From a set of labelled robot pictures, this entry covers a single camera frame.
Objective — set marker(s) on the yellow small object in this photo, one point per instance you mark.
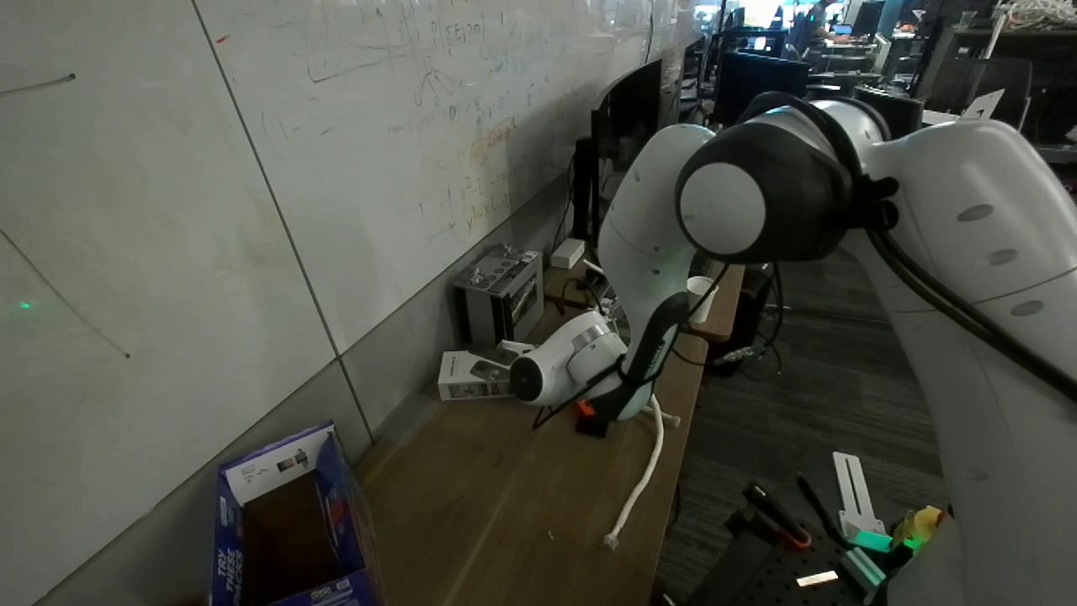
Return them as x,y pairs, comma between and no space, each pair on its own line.
922,524

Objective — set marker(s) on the green small object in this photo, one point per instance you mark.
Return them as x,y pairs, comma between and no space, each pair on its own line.
879,543

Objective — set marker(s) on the orange and black tool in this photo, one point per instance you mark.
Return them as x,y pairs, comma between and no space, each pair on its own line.
592,418

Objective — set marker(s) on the black background monitor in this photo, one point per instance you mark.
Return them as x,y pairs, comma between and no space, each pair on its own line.
757,86

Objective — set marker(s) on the white power adapter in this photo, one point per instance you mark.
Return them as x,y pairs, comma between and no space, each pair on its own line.
568,254

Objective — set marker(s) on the blue cardboard box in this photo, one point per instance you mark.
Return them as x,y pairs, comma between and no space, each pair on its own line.
342,515

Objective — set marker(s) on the black clamp with orange trigger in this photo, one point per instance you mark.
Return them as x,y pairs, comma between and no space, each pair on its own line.
775,515

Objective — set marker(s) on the black stick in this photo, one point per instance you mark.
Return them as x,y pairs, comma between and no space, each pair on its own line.
818,508

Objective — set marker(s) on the small silver piece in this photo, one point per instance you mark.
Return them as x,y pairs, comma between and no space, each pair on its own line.
817,579

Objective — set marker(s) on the black computer monitor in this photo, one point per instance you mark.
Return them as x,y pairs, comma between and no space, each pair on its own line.
628,113

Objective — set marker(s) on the white paper sign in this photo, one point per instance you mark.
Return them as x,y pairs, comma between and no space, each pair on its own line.
983,103

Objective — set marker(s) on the white metal bracket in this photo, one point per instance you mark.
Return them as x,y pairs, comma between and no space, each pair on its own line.
854,490

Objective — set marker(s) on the black stand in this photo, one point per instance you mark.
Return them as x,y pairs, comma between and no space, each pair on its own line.
747,324

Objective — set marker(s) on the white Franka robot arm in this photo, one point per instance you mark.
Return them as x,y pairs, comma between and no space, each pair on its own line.
988,222

